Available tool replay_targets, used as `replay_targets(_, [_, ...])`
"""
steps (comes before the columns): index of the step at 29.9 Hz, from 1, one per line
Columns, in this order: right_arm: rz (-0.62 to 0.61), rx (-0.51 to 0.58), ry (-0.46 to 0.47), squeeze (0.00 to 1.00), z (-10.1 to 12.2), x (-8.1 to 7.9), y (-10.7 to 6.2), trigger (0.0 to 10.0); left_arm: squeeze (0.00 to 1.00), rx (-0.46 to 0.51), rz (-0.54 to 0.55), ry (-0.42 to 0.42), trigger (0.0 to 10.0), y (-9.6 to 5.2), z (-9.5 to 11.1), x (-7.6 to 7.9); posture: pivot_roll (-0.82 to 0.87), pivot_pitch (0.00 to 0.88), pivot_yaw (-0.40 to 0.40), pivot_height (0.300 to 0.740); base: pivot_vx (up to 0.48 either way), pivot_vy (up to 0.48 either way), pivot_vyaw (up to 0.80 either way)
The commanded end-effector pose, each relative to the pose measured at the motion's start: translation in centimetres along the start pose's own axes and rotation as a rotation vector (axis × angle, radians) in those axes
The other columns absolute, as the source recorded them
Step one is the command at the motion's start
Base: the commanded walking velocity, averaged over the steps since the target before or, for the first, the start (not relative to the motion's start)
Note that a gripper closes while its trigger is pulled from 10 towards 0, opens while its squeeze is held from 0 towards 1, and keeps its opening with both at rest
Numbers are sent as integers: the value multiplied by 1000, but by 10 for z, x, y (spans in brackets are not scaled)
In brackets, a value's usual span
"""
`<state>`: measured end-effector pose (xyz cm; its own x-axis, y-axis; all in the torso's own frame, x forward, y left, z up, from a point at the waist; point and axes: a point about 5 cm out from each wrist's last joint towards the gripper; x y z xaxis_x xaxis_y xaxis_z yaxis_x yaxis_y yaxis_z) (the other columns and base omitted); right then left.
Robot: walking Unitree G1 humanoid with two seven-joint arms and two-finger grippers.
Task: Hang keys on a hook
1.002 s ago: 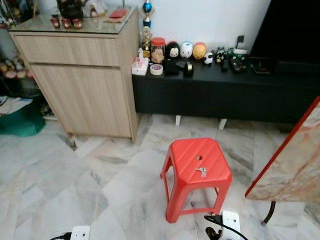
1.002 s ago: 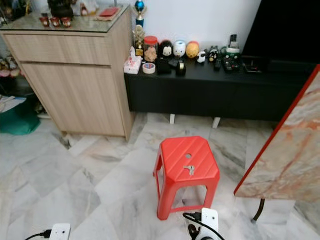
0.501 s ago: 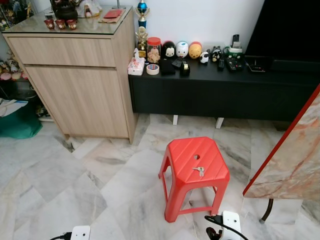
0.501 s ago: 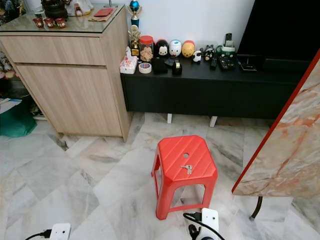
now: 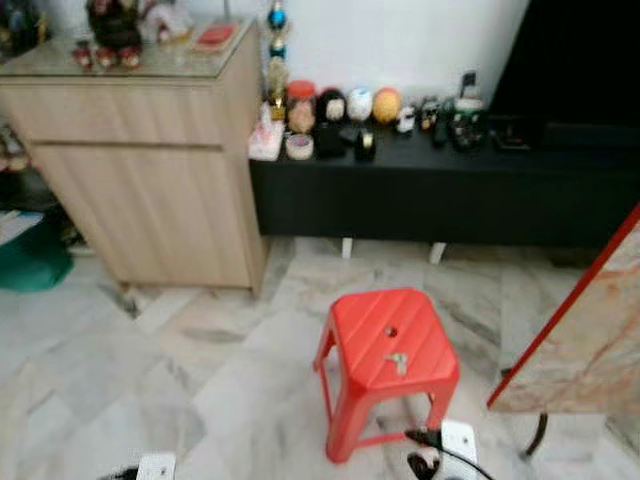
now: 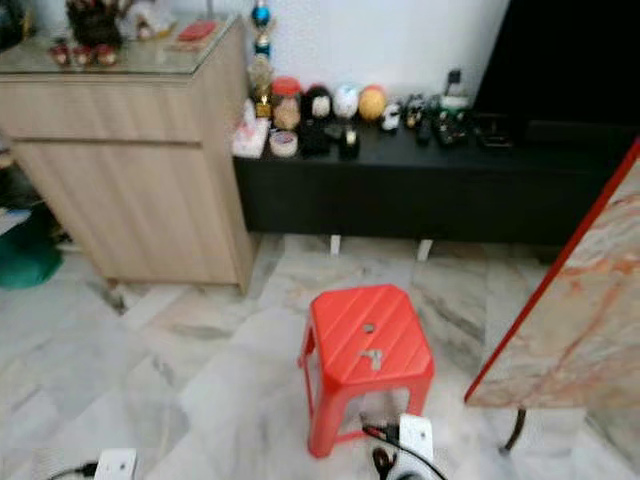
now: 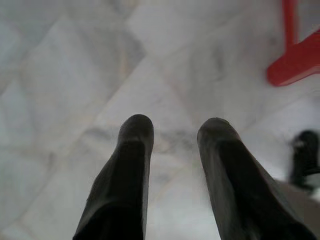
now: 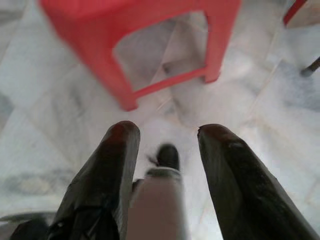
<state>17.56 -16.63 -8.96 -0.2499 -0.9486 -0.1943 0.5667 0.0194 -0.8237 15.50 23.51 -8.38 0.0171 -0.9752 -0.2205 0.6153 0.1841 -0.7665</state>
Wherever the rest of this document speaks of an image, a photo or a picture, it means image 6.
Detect black metal table leg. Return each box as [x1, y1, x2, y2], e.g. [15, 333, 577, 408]
[504, 407, 529, 454]

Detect red plastic stool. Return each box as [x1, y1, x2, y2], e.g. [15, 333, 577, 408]
[296, 283, 437, 460]

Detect marble table with red edge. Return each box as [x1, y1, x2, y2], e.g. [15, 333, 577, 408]
[464, 139, 640, 412]

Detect black TV console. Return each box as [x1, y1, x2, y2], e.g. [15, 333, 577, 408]
[232, 121, 626, 250]

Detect green bag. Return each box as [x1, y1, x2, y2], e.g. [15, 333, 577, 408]
[0, 204, 67, 292]

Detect black tape dispenser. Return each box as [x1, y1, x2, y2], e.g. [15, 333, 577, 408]
[337, 124, 364, 162]

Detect white tape roll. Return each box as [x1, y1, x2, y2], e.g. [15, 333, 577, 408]
[267, 130, 300, 160]

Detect slim black remote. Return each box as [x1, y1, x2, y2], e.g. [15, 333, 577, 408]
[417, 114, 437, 147]

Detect black remote with coloured buttons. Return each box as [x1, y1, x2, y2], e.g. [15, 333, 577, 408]
[437, 115, 470, 152]

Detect small white black figurine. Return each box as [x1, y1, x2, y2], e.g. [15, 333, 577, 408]
[381, 101, 404, 133]

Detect flat black set-top box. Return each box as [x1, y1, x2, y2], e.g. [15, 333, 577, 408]
[474, 113, 518, 152]

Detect white pink tissue pack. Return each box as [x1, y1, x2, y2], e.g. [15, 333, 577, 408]
[231, 111, 272, 160]

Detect small black cat figurine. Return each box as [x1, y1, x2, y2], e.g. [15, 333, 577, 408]
[404, 94, 427, 130]

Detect green mug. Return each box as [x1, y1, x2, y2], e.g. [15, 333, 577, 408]
[434, 92, 472, 128]

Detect yellow bear plush toy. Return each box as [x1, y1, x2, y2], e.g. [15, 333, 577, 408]
[357, 84, 389, 124]

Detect white round plush toy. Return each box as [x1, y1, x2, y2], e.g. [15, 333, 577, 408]
[332, 83, 361, 122]

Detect black mouse plush toy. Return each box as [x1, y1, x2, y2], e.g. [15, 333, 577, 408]
[301, 84, 335, 124]

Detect clear jar with red lid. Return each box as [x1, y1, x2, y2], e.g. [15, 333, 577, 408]
[269, 76, 304, 133]

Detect light wooden cabinet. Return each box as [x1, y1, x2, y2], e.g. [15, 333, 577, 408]
[0, 14, 257, 297]

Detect gold trophy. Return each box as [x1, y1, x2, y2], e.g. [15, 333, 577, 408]
[247, 0, 277, 120]

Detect black television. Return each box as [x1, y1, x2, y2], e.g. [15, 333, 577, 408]
[473, 0, 640, 128]

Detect flat red item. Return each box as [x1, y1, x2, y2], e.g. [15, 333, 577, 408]
[174, 19, 220, 47]

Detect dark ornament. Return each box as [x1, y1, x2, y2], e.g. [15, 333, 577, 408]
[0, 0, 32, 47]

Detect white ornament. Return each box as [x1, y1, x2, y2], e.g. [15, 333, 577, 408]
[124, 0, 177, 42]

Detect dark figurine with red feet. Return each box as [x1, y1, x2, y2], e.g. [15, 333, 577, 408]
[58, 0, 125, 68]

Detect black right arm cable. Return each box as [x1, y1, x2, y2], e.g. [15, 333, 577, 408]
[361, 421, 452, 480]

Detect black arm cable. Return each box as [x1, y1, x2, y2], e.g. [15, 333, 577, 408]
[47, 461, 99, 480]
[361, 421, 452, 480]

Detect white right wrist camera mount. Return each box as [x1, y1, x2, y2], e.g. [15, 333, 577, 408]
[397, 414, 437, 480]

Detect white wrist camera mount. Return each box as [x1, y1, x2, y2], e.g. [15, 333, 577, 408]
[397, 414, 437, 480]
[92, 447, 139, 480]

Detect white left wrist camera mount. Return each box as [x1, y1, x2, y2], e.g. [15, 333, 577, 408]
[92, 447, 139, 480]

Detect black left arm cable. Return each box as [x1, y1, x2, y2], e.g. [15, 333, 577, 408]
[47, 461, 99, 480]

